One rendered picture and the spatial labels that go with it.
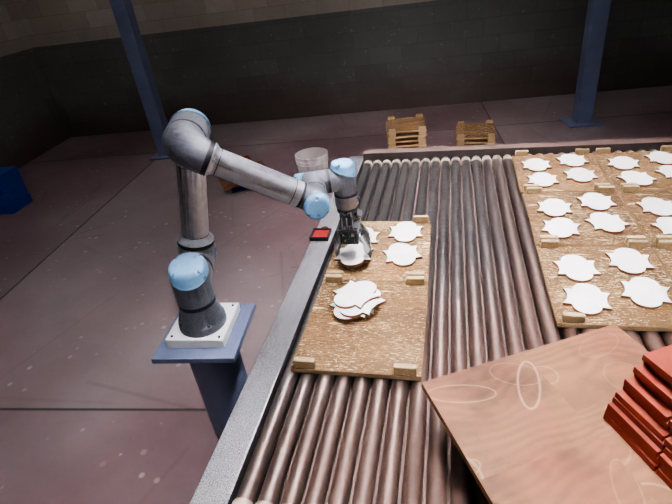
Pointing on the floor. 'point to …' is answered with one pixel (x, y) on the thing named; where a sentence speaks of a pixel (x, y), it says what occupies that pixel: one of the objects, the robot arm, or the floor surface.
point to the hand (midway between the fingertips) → (354, 254)
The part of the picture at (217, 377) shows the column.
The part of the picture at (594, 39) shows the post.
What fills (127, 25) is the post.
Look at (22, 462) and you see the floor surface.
